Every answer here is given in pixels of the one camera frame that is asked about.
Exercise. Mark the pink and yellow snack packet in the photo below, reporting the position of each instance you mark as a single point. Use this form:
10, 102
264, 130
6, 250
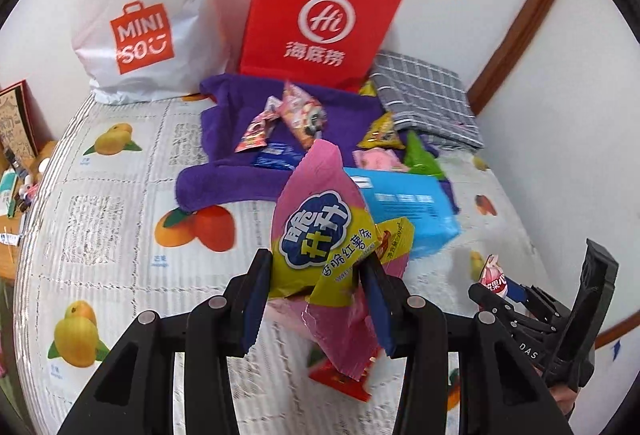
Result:
320, 225

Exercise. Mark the small toy figure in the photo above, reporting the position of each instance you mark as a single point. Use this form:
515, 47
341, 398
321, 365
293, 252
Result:
30, 185

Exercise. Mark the yellow rice cracker snack packet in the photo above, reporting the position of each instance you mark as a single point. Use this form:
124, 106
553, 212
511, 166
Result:
382, 132

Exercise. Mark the fruit printed bed sheet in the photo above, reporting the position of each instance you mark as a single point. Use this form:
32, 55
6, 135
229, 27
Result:
125, 225

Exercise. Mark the wooden furniture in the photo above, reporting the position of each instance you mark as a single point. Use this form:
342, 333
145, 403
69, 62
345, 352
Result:
30, 240

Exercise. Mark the red snack packet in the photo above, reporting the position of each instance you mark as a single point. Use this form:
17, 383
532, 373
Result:
340, 382

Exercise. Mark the person's right hand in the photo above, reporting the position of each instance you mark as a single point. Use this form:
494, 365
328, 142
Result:
562, 399

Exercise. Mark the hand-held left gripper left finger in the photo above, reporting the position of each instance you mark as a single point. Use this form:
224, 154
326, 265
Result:
252, 310

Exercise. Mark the light blue box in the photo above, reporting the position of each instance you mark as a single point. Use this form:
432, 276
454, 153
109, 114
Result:
415, 215

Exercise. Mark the small yellow snack packet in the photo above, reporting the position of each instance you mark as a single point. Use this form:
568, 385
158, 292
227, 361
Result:
367, 89

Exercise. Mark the pink cartoon snack packet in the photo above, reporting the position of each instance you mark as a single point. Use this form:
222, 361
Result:
300, 110
260, 130

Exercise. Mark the red framed box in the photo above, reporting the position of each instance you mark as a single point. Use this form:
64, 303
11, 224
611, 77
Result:
15, 115

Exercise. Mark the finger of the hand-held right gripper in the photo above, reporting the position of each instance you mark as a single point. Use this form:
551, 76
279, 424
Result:
487, 302
537, 297

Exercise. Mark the wooden door frame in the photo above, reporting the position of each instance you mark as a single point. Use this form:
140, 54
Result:
525, 25

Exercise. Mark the purple towel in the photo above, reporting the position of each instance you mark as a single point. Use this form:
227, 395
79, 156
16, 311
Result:
225, 175

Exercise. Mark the green snack packet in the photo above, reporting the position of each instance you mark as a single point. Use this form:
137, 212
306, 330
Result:
420, 157

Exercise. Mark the pink and white snack packet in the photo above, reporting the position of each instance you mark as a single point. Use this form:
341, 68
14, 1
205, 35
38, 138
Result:
492, 272

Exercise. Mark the dark blue snack packet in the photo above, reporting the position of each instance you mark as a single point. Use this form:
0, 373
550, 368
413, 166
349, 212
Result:
275, 155

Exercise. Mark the folded grey checked cloth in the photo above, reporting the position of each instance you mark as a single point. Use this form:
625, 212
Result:
425, 90

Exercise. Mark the white and teal box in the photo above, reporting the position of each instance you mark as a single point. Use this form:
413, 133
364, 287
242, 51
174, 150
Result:
6, 190

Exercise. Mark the pale pink snack packet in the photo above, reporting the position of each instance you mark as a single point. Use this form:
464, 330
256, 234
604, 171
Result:
375, 160

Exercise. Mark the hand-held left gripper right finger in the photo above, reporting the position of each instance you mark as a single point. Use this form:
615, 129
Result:
380, 315

